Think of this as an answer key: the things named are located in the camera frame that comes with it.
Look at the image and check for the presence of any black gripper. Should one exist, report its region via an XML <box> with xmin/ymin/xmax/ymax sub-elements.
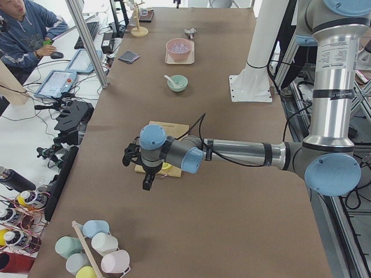
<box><xmin>142</xmin><ymin>163</ymin><xmax>162</xmax><ymax>191</ymax></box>

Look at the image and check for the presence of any white ceramic spoon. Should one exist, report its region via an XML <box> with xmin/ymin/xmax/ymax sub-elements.
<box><xmin>163</xmin><ymin>75</ymin><xmax>180</xmax><ymax>89</ymax></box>

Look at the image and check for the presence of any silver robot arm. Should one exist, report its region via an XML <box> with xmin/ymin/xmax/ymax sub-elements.
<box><xmin>173</xmin><ymin>0</ymin><xmax>234</xmax><ymax>8</ymax></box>
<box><xmin>135</xmin><ymin>1</ymin><xmax>370</xmax><ymax>196</ymax></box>

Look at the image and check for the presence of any metal ice scoop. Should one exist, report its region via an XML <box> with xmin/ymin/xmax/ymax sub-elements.
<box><xmin>184</xmin><ymin>28</ymin><xmax>197</xmax><ymax>40</ymax></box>

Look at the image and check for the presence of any pink bowl of ice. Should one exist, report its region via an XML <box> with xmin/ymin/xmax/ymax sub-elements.
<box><xmin>166</xmin><ymin>38</ymin><xmax>194</xmax><ymax>61</ymax></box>

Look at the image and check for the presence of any mint green bowl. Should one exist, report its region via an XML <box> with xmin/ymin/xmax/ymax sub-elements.
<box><xmin>168</xmin><ymin>75</ymin><xmax>188</xmax><ymax>92</ymax></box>

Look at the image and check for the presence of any lemon slice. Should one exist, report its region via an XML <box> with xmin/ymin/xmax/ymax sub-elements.
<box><xmin>162</xmin><ymin>163</ymin><xmax>172</xmax><ymax>170</ymax></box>

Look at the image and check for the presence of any wooden mug tree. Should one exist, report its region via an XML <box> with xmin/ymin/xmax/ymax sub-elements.
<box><xmin>129</xmin><ymin>1</ymin><xmax>148</xmax><ymax>37</ymax></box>

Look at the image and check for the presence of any cream plastic tray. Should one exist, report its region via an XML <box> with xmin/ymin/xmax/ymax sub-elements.
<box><xmin>165</xmin><ymin>43</ymin><xmax>195</xmax><ymax>65</ymax></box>

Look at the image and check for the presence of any bamboo cutting board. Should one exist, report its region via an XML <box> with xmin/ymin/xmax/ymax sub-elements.
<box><xmin>149</xmin><ymin>121</ymin><xmax>189</xmax><ymax>179</ymax></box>

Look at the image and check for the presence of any blue plastic cup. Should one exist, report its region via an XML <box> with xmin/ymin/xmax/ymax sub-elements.
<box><xmin>82</xmin><ymin>220</ymin><xmax>110</xmax><ymax>239</ymax></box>

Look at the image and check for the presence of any grey folded cloth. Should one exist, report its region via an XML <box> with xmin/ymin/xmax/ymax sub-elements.
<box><xmin>118</xmin><ymin>50</ymin><xmax>140</xmax><ymax>64</ymax></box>

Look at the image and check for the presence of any white plastic cup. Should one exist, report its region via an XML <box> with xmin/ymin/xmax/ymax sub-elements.
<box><xmin>91</xmin><ymin>232</ymin><xmax>118</xmax><ymax>257</ymax></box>

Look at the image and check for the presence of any pink plastic cup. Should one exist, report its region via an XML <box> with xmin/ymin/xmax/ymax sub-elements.
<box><xmin>101</xmin><ymin>250</ymin><xmax>130</xmax><ymax>273</ymax></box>

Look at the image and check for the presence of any black keyboard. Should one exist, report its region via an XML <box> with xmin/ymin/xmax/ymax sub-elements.
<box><xmin>73</xmin><ymin>21</ymin><xmax>100</xmax><ymax>50</ymax></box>

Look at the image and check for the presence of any green plastic cup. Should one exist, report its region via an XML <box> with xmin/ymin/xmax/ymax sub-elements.
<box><xmin>54</xmin><ymin>236</ymin><xmax>83</xmax><ymax>259</ymax></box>

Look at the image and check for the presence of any grey plastic cup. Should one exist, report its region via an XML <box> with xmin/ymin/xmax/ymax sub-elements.
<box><xmin>66</xmin><ymin>253</ymin><xmax>90</xmax><ymax>275</ymax></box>

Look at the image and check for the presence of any yellow plastic cup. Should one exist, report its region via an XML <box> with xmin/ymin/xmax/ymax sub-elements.
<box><xmin>75</xmin><ymin>266</ymin><xmax>97</xmax><ymax>278</ymax></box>

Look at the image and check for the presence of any yellow sauce bottle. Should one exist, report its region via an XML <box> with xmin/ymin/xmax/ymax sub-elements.
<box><xmin>19</xmin><ymin>191</ymin><xmax>48</xmax><ymax>209</ymax></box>

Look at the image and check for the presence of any black computer mouse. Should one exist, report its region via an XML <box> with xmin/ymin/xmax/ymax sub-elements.
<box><xmin>50</xmin><ymin>52</ymin><xmax>64</xmax><ymax>59</ymax></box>

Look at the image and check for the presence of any upper teach pendant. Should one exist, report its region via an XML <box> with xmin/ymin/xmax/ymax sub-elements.
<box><xmin>34</xmin><ymin>70</ymin><xmax>77</xmax><ymax>99</ymax></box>

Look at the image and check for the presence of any seated person in hoodie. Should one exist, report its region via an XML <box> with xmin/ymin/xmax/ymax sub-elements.
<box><xmin>1</xmin><ymin>0</ymin><xmax>68</xmax><ymax>84</ymax></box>

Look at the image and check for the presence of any black camera cable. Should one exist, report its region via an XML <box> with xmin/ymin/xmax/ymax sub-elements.
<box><xmin>176</xmin><ymin>112</ymin><xmax>207</xmax><ymax>142</ymax></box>

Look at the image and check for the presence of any aluminium frame post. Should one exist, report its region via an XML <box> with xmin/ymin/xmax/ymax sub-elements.
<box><xmin>66</xmin><ymin>0</ymin><xmax>108</xmax><ymax>89</ymax></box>

